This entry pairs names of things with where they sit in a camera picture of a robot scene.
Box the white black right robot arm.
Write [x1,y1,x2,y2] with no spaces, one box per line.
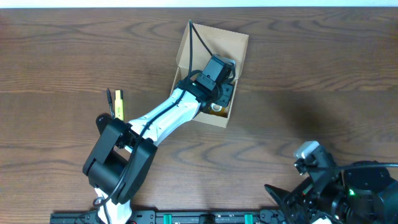
[264,159,397,224]

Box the black ballpoint pen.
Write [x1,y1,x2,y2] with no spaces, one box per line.
[106,88,115,119]

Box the yellow tape roll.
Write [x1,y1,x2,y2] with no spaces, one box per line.
[209,103,228,118]

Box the brown cardboard box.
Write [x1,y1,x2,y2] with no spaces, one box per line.
[172,24,249,128]

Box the yellow highlighter marker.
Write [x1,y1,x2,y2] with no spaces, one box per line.
[114,90,124,121]

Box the black glossy tape dispenser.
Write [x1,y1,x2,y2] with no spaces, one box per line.
[96,113,113,135]

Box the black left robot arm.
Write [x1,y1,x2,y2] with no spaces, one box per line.
[83,70,234,223]

